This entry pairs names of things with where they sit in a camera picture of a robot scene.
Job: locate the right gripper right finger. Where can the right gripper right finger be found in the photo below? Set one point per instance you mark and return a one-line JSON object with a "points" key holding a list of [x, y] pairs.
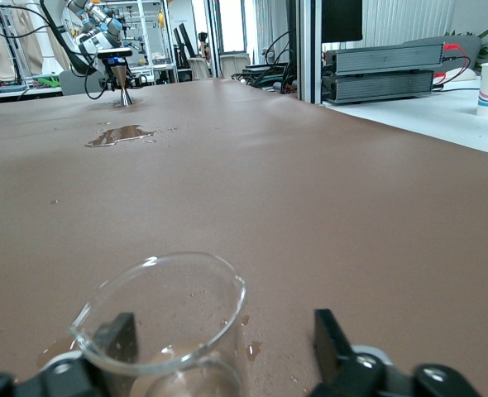
{"points": [[351, 372]]}

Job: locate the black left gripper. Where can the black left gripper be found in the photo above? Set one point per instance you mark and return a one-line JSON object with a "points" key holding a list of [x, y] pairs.
{"points": [[111, 62]]}

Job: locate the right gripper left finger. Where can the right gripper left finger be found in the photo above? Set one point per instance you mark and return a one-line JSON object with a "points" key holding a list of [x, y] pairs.
{"points": [[62, 376]]}

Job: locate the steel double jigger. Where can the steel double jigger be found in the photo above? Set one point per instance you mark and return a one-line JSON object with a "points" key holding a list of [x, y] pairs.
{"points": [[124, 97]]}

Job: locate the clear glass beaker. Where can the clear glass beaker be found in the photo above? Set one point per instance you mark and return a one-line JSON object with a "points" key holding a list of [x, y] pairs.
{"points": [[194, 372]]}

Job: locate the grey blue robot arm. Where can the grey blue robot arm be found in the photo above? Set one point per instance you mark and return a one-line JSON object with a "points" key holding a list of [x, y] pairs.
{"points": [[111, 27]]}

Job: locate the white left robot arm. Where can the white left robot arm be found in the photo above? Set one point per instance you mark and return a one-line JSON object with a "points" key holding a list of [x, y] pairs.
{"points": [[54, 49]]}

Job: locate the brown liquid puddle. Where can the brown liquid puddle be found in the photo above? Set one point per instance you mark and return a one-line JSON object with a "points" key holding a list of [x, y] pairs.
{"points": [[120, 134]]}

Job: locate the green plastic object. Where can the green plastic object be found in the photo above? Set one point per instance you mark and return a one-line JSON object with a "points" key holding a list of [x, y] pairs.
{"points": [[49, 81]]}

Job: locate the beige office chair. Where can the beige office chair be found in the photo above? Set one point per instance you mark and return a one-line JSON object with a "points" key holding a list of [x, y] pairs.
{"points": [[233, 64], [198, 66]]}

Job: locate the brown table mat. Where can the brown table mat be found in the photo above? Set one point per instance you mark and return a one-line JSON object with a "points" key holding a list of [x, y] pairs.
{"points": [[310, 207]]}

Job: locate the black monitor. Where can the black monitor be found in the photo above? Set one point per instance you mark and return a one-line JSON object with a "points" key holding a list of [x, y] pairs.
{"points": [[341, 20]]}

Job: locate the grey power supply unit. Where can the grey power supply unit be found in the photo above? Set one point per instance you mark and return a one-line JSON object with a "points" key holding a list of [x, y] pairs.
{"points": [[376, 87], [384, 60]]}

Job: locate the green potted plant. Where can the green potted plant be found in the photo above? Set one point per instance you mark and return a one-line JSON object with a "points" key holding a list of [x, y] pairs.
{"points": [[484, 49]]}

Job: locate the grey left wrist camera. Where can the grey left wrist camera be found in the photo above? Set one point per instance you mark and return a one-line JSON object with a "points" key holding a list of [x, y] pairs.
{"points": [[115, 53]]}

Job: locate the aluminium frame post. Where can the aluminium frame post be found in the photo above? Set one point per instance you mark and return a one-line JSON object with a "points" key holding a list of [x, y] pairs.
{"points": [[310, 49]]}

